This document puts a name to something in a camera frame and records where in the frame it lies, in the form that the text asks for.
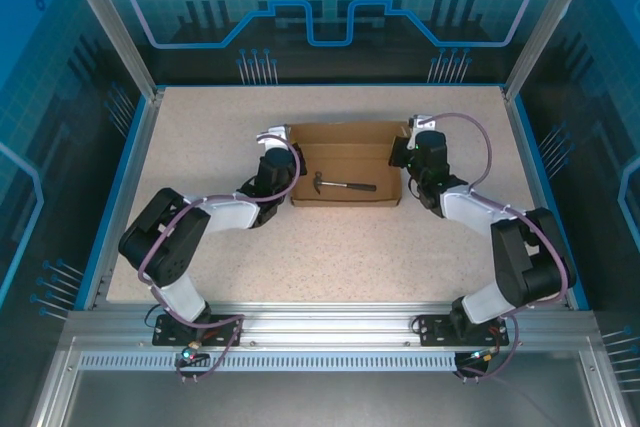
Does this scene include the aluminium frame post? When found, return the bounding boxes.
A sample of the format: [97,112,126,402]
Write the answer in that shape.
[502,0,604,101]
[54,0,164,101]

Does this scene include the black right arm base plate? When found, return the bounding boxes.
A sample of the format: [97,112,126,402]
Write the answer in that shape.
[417,314,511,348]

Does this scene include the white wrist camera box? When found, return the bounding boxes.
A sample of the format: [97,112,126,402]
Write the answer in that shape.
[407,114,436,141]
[255,124,291,151]

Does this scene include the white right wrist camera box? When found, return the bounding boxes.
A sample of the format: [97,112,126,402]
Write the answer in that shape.
[407,114,436,141]

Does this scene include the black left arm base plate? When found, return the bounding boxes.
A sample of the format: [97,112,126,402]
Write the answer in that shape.
[152,314,244,348]

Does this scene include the slotted grey cable duct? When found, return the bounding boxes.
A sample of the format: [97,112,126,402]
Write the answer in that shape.
[77,352,461,373]

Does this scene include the blue table edge strip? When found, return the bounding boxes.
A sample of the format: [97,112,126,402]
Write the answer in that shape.
[512,96,586,311]
[74,96,151,311]

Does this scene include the aluminium mounting rail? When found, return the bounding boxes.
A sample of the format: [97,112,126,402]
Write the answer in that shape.
[64,302,599,351]

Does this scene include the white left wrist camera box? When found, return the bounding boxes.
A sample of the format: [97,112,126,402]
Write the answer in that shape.
[255,124,291,151]

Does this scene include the brown cardboard box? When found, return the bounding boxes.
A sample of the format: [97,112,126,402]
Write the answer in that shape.
[288,120,405,209]

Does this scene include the small black-handled claw hammer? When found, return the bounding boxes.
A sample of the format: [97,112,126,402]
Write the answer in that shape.
[312,171,378,196]

